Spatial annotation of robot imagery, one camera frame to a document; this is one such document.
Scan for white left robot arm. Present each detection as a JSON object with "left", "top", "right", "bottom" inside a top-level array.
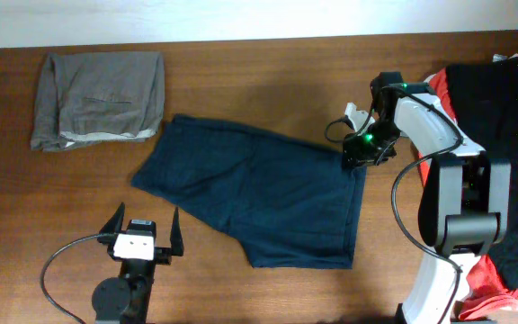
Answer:
[{"left": 92, "top": 203, "right": 184, "bottom": 324}]

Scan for folded grey shorts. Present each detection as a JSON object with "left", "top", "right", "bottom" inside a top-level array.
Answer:
[{"left": 30, "top": 51, "right": 165, "bottom": 152}]

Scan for black garment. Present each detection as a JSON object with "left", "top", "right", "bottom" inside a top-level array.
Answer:
[{"left": 445, "top": 58, "right": 518, "bottom": 290}]

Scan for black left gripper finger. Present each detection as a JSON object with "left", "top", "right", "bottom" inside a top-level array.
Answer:
[
  {"left": 170, "top": 207, "right": 184, "bottom": 257},
  {"left": 99, "top": 202, "right": 125, "bottom": 234}
]

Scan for red garment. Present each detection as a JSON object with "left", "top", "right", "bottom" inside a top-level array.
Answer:
[{"left": 428, "top": 67, "right": 518, "bottom": 320}]

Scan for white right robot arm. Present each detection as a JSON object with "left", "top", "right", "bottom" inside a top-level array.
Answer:
[{"left": 343, "top": 72, "right": 511, "bottom": 324}]

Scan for navy blue shorts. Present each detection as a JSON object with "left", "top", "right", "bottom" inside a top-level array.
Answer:
[{"left": 131, "top": 115, "right": 366, "bottom": 269}]

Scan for white patterned garment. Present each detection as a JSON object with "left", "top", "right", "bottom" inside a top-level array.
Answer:
[{"left": 492, "top": 53, "right": 518, "bottom": 62}]

